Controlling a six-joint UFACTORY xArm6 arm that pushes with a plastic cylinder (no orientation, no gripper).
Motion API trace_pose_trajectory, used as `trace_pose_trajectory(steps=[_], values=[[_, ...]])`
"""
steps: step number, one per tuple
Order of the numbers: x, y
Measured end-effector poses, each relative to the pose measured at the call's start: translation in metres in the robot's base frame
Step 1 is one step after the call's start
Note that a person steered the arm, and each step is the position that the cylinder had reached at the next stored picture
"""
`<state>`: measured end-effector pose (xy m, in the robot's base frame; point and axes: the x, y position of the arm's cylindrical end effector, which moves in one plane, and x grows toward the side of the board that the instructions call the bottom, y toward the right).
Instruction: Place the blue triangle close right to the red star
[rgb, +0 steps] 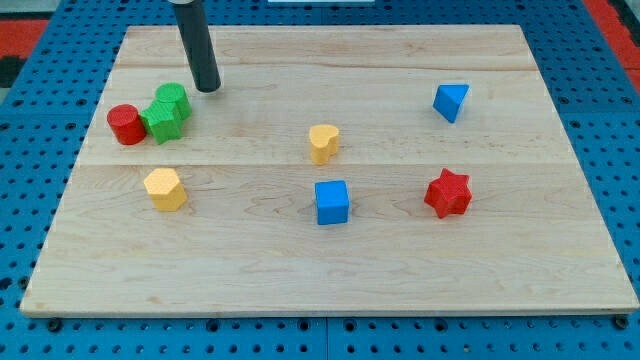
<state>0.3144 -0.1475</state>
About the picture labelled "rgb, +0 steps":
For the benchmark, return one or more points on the red star block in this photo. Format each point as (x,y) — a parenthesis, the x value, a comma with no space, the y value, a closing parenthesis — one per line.
(449,194)

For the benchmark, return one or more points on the blue triangle block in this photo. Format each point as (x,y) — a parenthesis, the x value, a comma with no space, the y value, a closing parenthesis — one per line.
(449,100)

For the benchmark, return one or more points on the green star block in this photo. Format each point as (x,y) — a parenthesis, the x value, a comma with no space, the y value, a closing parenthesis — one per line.
(162,121)

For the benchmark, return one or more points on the blue cube block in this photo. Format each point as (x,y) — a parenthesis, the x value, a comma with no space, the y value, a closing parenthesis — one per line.
(332,202)

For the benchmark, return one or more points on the yellow heart block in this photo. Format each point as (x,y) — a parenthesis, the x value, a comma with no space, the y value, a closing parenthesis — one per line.
(324,143)

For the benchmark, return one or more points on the wooden board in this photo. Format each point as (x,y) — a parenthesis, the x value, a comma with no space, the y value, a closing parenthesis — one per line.
(247,243)

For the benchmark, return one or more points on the yellow hexagon block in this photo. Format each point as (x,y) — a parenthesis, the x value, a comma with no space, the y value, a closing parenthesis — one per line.
(165,189)

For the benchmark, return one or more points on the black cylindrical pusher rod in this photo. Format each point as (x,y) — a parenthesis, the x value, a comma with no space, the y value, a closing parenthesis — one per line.
(197,43)

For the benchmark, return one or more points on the green cylinder block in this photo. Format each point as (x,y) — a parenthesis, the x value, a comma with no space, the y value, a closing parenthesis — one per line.
(173,93)

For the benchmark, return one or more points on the red cylinder block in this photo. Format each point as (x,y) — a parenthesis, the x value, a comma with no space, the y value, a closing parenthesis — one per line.
(126,124)

